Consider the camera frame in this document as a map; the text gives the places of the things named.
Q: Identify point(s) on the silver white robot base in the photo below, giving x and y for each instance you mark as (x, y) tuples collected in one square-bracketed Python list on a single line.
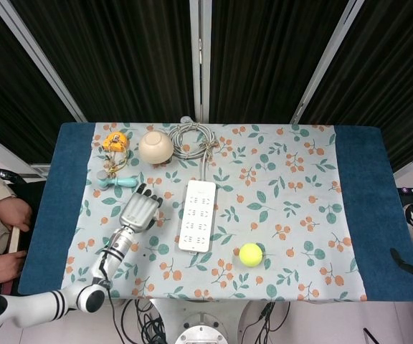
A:
[(201, 335)]

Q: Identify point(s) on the wooden board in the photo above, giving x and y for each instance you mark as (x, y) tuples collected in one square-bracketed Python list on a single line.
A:
[(13, 240)]

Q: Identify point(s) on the person left hand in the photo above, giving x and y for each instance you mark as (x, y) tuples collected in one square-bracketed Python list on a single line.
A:
[(13, 213)]

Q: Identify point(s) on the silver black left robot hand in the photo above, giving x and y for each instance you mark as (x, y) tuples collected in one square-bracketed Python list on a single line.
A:
[(138, 211)]

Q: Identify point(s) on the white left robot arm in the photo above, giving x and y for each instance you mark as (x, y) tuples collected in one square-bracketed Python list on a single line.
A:
[(31, 304)]

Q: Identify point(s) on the teal toy hammer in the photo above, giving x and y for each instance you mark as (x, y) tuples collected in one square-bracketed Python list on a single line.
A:
[(120, 182)]

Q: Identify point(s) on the beige upturned bowl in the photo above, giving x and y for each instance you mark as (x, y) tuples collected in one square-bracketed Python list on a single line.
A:
[(155, 147)]

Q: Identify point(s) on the black pleated curtain panel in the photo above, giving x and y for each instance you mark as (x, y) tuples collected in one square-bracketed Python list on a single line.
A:
[(264, 53), (120, 53), (9, 89), (389, 71)]

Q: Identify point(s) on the white power strip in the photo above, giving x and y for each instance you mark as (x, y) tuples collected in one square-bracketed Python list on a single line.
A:
[(197, 218)]

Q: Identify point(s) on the floral printed tablecloth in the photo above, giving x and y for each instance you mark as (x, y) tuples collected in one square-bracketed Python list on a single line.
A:
[(282, 200)]

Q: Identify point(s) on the blue table cover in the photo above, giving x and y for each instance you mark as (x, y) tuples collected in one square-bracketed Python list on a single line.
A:
[(59, 200)]

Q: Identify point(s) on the person right hand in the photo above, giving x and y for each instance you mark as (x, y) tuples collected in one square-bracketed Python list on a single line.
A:
[(2, 267)]

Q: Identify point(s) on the white metal frame post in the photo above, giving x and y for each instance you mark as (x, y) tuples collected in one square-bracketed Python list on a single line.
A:
[(38, 57), (200, 53), (326, 57)]

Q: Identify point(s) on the yellow tennis ball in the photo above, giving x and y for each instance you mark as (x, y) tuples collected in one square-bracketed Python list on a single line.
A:
[(250, 255)]

